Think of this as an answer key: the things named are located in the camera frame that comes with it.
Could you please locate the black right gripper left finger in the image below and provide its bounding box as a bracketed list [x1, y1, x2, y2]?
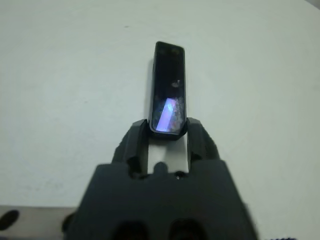
[111, 119, 151, 179]

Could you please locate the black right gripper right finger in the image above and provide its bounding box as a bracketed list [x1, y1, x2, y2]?
[186, 116, 223, 174]

